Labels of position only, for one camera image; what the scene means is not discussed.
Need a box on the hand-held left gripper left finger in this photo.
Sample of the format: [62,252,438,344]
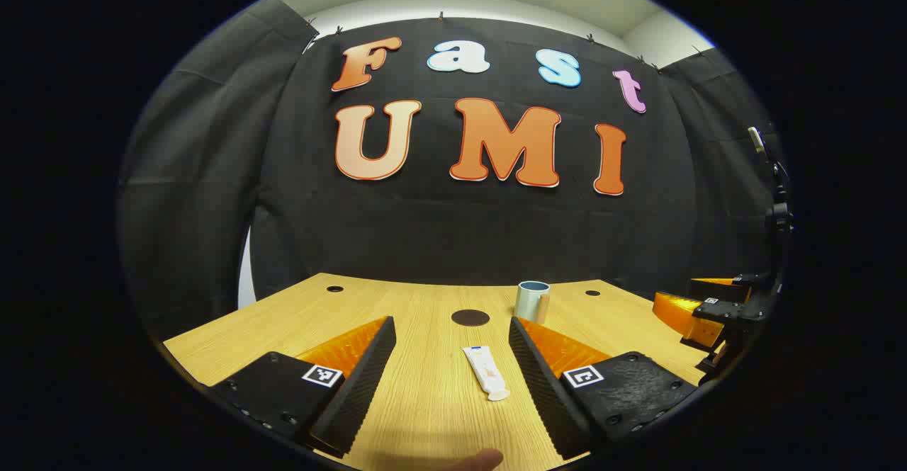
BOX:
[205,315,398,458]

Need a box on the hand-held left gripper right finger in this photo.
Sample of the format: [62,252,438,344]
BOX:
[508,317,699,461]

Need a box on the white toothpaste tube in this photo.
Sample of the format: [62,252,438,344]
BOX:
[462,346,512,402]

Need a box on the pale blue cup wooden handle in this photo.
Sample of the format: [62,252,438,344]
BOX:
[514,280,551,325]

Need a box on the black backdrop cloth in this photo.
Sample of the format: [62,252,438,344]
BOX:
[117,0,787,344]

